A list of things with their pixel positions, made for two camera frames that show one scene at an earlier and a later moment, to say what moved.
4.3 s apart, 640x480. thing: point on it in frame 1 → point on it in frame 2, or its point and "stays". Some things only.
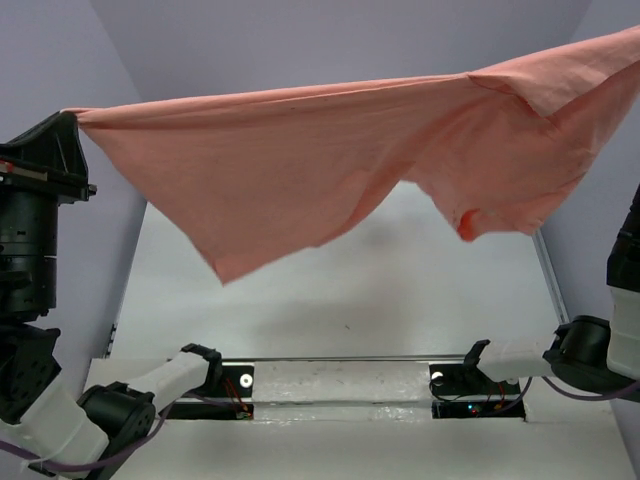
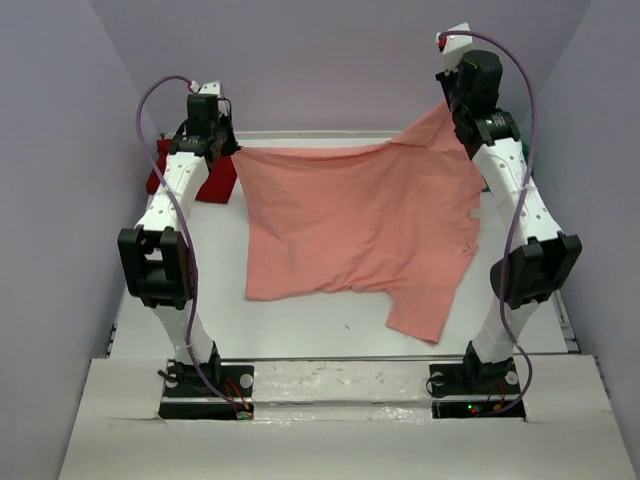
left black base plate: x=231 y=399 stays
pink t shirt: x=251 y=176 → x=396 y=217
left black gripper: x=53 y=146 → x=226 y=120
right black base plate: x=460 y=391 stays
